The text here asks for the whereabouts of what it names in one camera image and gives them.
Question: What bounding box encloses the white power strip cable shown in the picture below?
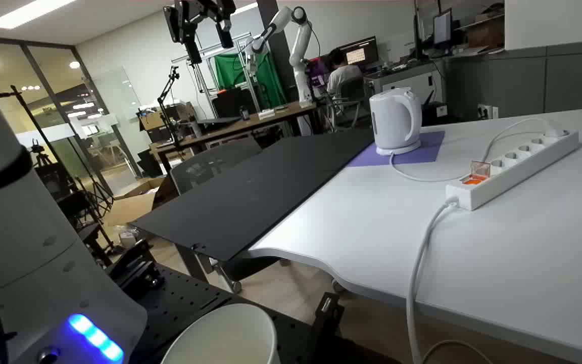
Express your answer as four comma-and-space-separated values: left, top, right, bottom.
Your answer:
405, 197, 498, 364

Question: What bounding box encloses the black overhead camera rig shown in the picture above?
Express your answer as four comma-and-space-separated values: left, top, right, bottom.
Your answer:
162, 0, 239, 66

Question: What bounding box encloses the thin white kettle cable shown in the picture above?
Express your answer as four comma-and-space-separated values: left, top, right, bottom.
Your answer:
388, 121, 559, 186

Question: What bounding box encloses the seated person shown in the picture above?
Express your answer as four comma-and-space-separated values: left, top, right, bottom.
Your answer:
326, 46, 368, 98

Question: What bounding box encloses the white electric kettle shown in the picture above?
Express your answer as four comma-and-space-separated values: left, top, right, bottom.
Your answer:
368, 85, 425, 157

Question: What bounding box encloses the white wall outlet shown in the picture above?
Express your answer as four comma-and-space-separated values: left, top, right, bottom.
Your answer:
477, 103, 502, 121

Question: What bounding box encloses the white cabinet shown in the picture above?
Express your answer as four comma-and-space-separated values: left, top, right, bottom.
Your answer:
371, 65, 448, 109

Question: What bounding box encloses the green cloth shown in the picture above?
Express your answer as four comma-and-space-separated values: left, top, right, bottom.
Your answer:
213, 50, 287, 111

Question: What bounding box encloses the black computer monitor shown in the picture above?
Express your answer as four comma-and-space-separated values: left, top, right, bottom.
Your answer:
431, 9, 457, 49

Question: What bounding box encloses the white extension cord power strip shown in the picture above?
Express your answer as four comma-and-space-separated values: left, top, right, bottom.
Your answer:
444, 127, 582, 212

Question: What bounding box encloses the brown cardboard box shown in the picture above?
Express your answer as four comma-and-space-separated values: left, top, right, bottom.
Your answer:
104, 176, 181, 233

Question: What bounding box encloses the ceiling light panel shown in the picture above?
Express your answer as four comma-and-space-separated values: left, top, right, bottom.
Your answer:
0, 0, 78, 31

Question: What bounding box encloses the white paper bowl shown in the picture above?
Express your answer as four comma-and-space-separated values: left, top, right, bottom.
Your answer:
159, 301, 282, 364

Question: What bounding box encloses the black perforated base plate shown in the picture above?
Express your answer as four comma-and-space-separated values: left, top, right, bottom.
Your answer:
112, 263, 347, 364

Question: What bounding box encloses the black board panel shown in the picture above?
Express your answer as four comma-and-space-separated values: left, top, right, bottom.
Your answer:
129, 125, 377, 266

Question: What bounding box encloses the wooden desk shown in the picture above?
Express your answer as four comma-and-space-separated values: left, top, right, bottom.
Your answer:
148, 99, 319, 157

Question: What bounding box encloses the purple mat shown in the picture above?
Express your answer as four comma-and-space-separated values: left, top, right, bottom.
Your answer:
347, 130, 447, 171

